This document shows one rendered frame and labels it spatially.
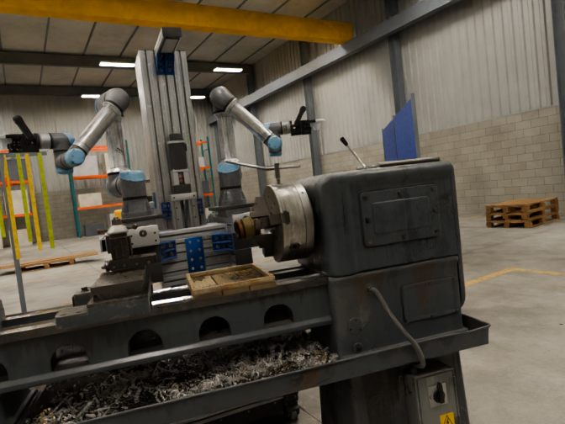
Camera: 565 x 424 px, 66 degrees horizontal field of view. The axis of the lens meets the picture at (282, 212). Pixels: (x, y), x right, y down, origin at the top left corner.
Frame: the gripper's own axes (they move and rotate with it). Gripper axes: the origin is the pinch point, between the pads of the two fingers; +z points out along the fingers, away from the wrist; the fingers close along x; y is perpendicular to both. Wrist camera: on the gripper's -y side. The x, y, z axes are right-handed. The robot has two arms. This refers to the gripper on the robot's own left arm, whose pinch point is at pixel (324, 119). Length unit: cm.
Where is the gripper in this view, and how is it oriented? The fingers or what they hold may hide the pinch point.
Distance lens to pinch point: 253.4
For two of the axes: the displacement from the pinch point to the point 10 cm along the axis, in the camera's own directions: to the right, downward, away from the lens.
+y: 1.1, 9.8, 1.9
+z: 9.9, -1.1, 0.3
